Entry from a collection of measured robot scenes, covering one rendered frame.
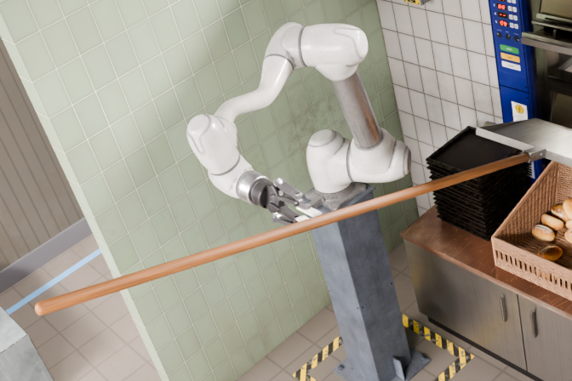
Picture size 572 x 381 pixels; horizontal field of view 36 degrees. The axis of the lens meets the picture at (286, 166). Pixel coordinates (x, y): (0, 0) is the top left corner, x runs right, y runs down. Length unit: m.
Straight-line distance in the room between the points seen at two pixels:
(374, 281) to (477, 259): 0.42
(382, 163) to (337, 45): 0.59
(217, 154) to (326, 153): 0.90
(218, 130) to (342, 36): 0.59
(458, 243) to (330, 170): 0.74
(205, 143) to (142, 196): 1.14
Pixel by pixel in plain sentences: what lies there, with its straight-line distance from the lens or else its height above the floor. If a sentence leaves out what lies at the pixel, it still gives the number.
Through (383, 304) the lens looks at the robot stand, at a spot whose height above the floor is 0.43.
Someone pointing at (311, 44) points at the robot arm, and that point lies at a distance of 2.85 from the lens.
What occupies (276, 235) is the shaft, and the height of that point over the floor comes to 1.68.
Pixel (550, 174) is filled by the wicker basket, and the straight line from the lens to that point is 3.76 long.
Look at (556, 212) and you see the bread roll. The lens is 3.79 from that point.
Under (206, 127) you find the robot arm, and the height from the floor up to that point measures 1.85.
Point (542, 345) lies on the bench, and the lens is 3.71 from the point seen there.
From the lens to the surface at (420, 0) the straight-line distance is 3.79.
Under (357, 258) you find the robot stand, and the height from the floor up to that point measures 0.74.
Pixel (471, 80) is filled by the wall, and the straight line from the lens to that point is 3.92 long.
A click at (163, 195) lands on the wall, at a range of 3.60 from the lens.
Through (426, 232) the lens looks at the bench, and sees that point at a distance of 3.87.
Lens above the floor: 3.04
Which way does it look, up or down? 33 degrees down
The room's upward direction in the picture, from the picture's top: 16 degrees counter-clockwise
